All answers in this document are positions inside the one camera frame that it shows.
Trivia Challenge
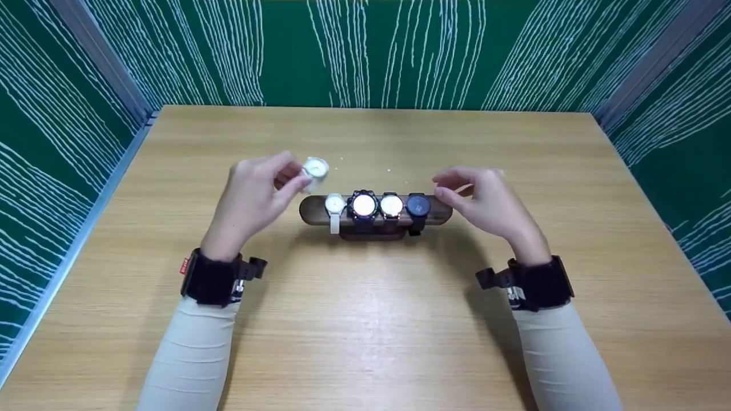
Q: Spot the dark wooden watch stand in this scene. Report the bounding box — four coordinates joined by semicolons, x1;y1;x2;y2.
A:
299;194;454;241

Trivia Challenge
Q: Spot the person's left forearm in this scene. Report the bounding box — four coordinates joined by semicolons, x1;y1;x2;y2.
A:
135;296;242;411

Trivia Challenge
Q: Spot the dark blue wristwatch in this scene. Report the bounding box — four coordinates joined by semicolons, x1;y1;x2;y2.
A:
405;193;432;236

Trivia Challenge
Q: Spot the person's right hand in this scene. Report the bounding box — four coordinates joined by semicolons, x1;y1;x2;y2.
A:
432;166;553;267

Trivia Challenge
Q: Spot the brown strap wristwatch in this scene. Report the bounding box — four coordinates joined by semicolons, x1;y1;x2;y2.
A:
380;192;404;222

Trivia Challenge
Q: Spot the person's right forearm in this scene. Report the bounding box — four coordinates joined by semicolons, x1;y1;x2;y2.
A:
512;301;624;411

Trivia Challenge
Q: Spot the white round wristwatch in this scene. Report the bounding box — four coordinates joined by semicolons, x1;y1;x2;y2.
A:
300;157;330;194

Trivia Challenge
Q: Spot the person's left hand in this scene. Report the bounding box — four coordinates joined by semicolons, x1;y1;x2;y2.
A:
200;151;313;263

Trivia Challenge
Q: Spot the black wrist band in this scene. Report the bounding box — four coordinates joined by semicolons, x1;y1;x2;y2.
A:
475;255;575;312
180;248;268;308

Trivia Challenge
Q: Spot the large black wristwatch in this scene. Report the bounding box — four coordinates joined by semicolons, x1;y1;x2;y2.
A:
347;190;380;232

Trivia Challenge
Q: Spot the white strap wristwatch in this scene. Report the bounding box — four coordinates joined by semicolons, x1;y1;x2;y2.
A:
324;194;347;235

